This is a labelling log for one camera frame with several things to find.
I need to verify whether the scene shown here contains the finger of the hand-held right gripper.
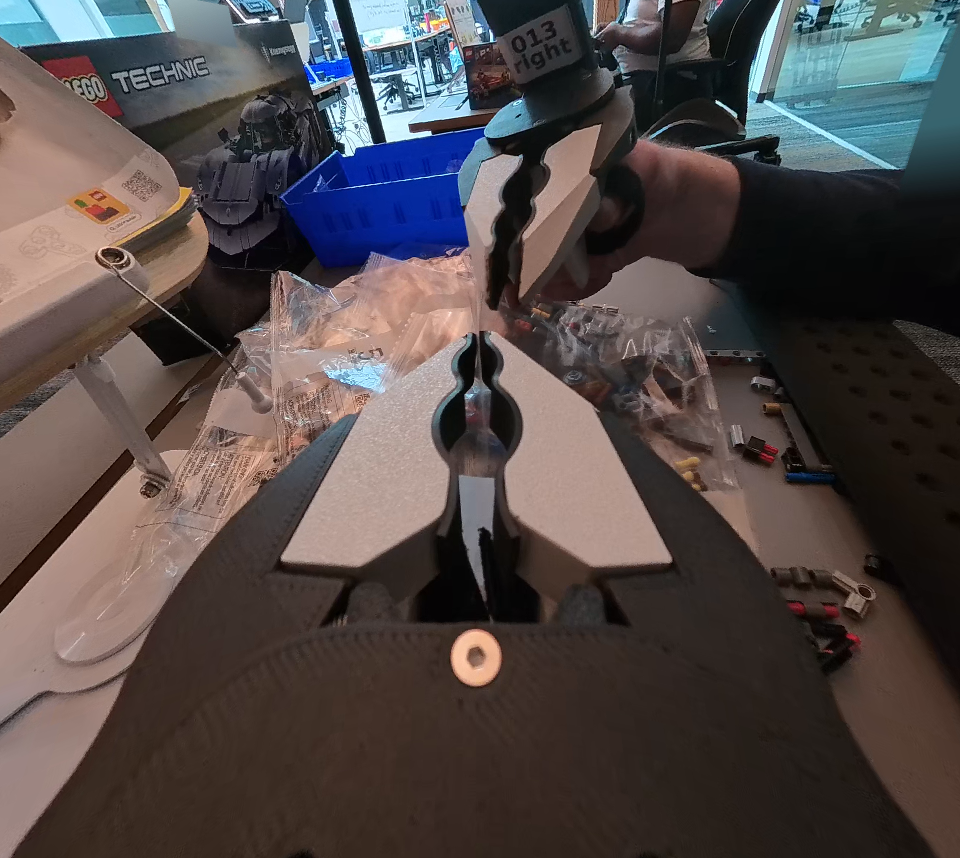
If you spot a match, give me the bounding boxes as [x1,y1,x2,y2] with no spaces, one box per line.
[463,148,550,310]
[516,122,603,306]

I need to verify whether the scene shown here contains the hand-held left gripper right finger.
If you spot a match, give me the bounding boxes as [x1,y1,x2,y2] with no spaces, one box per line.
[480,331,675,610]

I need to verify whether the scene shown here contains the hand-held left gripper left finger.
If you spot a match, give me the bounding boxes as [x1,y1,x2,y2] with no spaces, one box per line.
[279,331,479,610]

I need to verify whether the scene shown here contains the small clear bag toy pieces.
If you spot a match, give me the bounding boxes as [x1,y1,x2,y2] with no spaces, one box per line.
[463,251,742,495]

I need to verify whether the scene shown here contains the person's right forearm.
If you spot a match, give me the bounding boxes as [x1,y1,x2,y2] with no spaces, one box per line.
[690,153,960,338]

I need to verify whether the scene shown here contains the small toy set box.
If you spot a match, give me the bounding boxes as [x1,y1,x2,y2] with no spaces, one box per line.
[466,44,520,111]

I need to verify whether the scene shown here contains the large dark toy set box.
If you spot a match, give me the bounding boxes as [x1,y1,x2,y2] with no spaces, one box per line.
[21,22,340,364]

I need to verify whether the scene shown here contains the toy set instruction booklet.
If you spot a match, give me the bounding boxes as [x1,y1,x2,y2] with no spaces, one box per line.
[0,41,198,342]

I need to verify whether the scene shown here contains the person's right hand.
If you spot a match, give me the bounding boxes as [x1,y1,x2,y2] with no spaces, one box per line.
[534,140,742,304]

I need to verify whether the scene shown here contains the blue plastic bin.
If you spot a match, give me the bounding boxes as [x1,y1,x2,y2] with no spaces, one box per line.
[333,127,490,199]
[281,149,485,268]

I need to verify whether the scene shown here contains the wooden table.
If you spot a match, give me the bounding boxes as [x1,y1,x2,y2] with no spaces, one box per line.
[408,89,526,133]

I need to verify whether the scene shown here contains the clear plastic bag white label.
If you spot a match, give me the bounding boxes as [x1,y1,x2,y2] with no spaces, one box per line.
[236,251,489,469]

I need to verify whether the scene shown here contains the clear bag with printed warnings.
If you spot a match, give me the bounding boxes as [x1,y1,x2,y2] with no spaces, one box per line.
[131,363,361,578]

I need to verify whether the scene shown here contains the black pole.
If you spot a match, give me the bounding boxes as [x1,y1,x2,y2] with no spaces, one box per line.
[302,0,387,144]

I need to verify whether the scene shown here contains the long grey toy beam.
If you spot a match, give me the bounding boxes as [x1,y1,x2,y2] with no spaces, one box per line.
[780,402,823,470]

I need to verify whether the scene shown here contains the white toy connector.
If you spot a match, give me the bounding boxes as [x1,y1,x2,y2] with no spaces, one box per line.
[828,571,878,621]

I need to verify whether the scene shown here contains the black toy piece red stripe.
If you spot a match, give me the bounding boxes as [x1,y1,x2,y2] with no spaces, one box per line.
[813,632,863,676]

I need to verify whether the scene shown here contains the black perforated pad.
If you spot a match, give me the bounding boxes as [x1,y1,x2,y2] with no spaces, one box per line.
[750,318,960,694]

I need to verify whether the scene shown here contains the wooden book stand white legs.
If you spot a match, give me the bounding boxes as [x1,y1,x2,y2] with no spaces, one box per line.
[0,213,275,724]

